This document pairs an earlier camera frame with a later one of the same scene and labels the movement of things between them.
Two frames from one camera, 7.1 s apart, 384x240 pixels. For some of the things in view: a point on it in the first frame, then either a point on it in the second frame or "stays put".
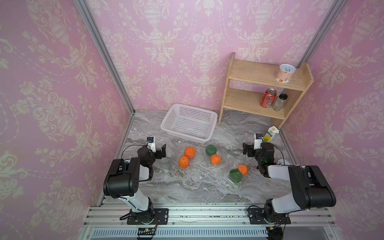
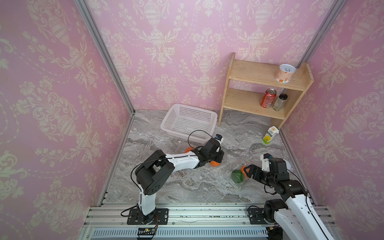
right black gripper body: (252, 152) → (263, 176)
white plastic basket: (193, 124) stays put
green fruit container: (235, 175) stays put
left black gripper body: (158, 155) → (217, 157)
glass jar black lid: (279, 104) stays put
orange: (190, 152) stays put
